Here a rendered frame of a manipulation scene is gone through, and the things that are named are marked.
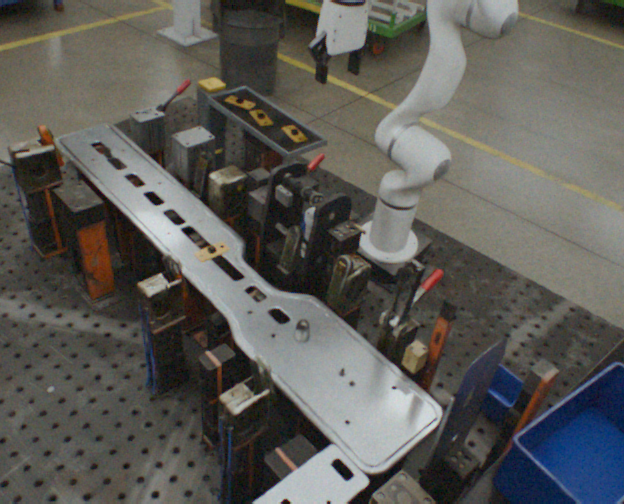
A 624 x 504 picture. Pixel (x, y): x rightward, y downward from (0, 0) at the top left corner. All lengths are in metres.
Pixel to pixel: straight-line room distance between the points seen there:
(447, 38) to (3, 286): 1.39
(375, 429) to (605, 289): 2.35
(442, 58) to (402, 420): 0.87
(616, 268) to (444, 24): 2.24
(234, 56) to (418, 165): 2.82
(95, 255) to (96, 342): 0.23
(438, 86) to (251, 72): 2.83
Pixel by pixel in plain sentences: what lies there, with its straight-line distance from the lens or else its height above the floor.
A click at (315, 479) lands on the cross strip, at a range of 1.13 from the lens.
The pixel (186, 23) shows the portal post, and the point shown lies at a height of 0.13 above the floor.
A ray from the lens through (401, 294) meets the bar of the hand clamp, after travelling 1.25.
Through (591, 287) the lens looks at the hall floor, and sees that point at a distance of 3.37.
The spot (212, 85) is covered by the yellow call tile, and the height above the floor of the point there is 1.16.
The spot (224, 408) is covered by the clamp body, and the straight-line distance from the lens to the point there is 1.16.
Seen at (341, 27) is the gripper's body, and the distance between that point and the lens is 1.26.
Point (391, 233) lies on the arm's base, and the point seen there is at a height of 0.87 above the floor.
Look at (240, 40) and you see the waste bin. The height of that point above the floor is 0.42.
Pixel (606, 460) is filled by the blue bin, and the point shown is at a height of 1.03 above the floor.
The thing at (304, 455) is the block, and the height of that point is 0.98.
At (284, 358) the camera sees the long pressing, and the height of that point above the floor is 1.00.
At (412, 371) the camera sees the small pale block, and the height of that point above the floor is 1.02.
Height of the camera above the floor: 1.98
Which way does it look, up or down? 40 degrees down
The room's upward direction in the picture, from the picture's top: 7 degrees clockwise
